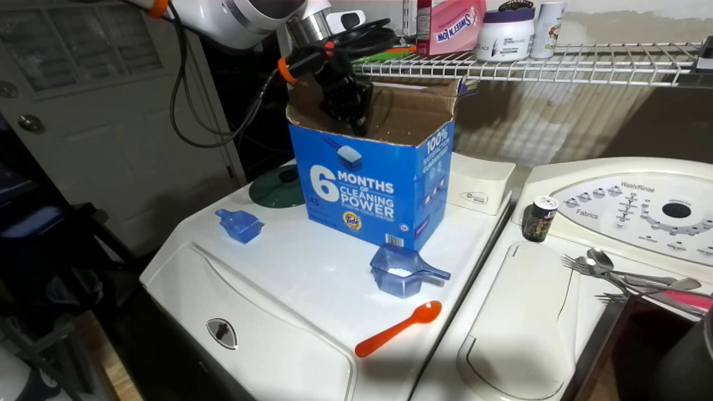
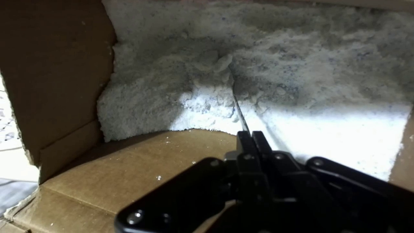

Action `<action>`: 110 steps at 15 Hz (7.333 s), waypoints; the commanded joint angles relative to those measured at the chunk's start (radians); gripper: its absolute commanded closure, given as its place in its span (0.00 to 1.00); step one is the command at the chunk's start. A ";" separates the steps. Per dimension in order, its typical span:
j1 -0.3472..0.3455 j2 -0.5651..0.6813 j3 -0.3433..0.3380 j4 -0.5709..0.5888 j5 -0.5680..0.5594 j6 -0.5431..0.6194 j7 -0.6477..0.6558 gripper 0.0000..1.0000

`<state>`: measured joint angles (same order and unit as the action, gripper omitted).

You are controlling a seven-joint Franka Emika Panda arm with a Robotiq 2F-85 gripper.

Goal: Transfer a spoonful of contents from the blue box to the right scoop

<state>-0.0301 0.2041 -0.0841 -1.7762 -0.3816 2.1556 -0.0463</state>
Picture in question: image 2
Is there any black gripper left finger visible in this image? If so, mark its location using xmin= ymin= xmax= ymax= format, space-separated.
xmin=114 ymin=129 xmax=278 ymax=233

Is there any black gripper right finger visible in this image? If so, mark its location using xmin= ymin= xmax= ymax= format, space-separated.
xmin=252 ymin=129 xmax=414 ymax=233

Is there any thin metal spoon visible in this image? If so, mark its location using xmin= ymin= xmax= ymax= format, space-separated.
xmin=231 ymin=85 xmax=251 ymax=133

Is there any blue Tide detergent box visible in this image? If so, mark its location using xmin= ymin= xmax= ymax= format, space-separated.
xmin=0 ymin=0 xmax=414 ymax=233

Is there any white detergent powder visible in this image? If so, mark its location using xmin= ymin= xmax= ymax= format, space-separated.
xmin=96 ymin=0 xmax=414 ymax=182

